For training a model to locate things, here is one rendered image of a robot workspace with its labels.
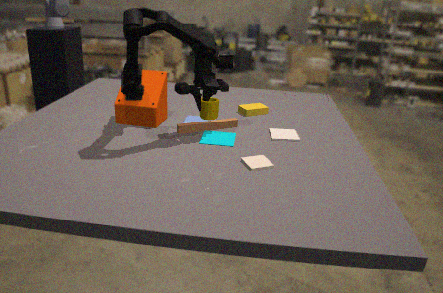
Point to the yellow flat block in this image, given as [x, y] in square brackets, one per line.
[253, 109]

